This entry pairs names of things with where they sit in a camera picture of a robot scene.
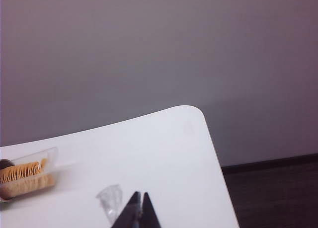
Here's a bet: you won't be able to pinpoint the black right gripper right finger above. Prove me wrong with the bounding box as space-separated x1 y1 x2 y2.
142 191 162 228

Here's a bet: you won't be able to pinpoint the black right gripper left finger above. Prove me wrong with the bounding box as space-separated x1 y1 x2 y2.
110 191 142 228

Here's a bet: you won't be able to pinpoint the transparent plastic chip container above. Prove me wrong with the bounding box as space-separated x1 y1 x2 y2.
0 146 59 202

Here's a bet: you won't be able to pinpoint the stacked potato chips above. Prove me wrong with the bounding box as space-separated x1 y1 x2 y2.
0 158 56 199

